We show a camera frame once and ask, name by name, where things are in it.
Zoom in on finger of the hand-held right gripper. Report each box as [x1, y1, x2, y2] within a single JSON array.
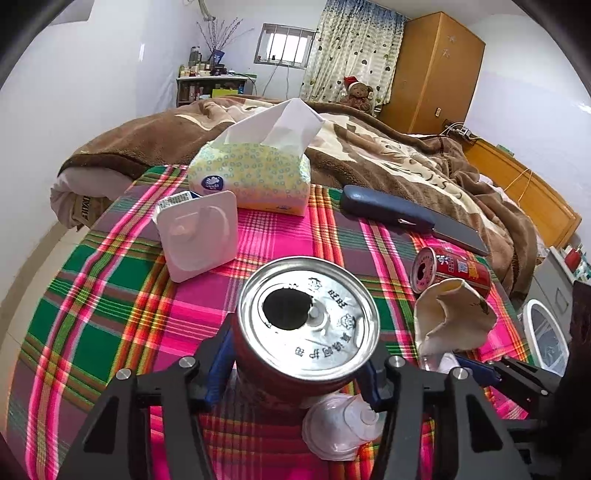
[[455, 353, 504, 386], [489, 360, 561, 418]]

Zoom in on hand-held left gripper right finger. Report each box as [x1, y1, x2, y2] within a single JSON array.
[[358, 344, 532, 480]]

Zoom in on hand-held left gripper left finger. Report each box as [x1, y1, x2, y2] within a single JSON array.
[[65, 314, 236, 480]]

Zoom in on white round trash bin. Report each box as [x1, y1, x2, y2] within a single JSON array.
[[524, 299, 570, 377]]

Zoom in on paper cup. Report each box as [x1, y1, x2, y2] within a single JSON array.
[[414, 279, 498, 370]]

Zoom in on red drink can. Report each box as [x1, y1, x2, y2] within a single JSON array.
[[410, 246, 491, 298], [231, 257, 382, 409]]

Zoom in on clear plastic bin liner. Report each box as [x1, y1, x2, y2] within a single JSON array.
[[531, 307, 568, 370]]

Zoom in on clear plastic lid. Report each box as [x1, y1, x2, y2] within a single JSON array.
[[302, 392, 387, 462]]

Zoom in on grey drawer cabinet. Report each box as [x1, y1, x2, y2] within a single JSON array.
[[522, 251, 578, 324]]

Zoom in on plaid tablecloth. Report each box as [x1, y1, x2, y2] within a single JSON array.
[[7, 165, 536, 480]]

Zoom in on white square plastic container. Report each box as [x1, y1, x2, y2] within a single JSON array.
[[154, 190, 240, 283]]

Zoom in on black smartphone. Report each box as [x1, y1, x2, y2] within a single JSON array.
[[394, 215, 490, 257]]

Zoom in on dark blue glasses case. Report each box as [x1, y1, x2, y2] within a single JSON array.
[[340, 185, 437, 232]]

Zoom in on wooden headboard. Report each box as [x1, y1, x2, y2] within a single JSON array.
[[464, 137, 583, 250]]

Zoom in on soft tissue pack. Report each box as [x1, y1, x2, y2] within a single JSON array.
[[187, 98, 325, 217]]

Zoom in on brown patterned blanket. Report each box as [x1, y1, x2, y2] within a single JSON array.
[[51, 95, 539, 301]]

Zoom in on white power strip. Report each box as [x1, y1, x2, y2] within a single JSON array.
[[443, 121, 476, 141]]

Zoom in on shelf with bottles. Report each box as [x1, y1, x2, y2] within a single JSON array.
[[175, 74, 254, 109]]

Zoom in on brown teddy bear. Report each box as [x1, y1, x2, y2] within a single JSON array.
[[341, 75, 376, 113]]

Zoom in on wooden wardrobe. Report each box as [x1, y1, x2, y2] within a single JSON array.
[[379, 11, 486, 136]]

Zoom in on dried branches in vase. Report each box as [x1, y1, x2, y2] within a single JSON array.
[[196, 17, 254, 65]]

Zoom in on small barred window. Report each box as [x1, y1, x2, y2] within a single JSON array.
[[253, 23, 317, 69]]

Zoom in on heart patterned curtain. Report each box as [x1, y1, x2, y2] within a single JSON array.
[[300, 0, 407, 109]]

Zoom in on yellow cable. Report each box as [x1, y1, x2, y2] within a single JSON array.
[[503, 167, 534, 195]]

